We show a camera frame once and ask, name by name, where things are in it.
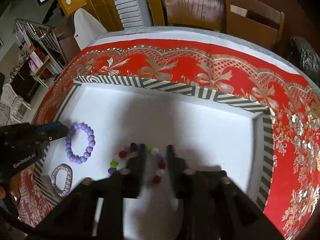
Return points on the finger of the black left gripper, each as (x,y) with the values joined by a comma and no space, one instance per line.
(53,131)

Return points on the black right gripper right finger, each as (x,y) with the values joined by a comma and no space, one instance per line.
(181,176)

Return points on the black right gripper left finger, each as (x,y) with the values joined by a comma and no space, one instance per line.
(132,174)

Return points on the striped white tray box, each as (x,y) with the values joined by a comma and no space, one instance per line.
(207,128)

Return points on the metal rack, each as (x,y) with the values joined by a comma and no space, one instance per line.
(45,37)

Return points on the white ironing board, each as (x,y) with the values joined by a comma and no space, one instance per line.
(87,28)

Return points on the red gold floral tablecloth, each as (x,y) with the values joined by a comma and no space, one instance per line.
(291,179)

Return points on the white louvered door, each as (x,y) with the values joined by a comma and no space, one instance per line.
(129,13)

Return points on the black plastic bag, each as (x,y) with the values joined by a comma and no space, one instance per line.
(304,57)

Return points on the wooden chair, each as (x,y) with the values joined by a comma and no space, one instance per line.
(250,20)

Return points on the round dark wooden table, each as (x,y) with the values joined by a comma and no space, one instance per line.
(296,23)

